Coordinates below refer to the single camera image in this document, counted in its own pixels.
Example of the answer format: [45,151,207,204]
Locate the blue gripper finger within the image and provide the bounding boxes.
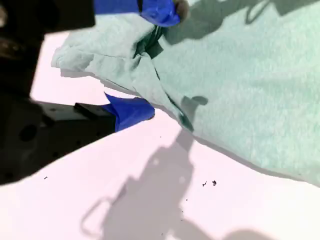
[74,91,156,133]
[94,0,191,27]

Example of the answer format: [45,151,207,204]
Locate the pale green t-shirt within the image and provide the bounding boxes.
[50,0,320,188]

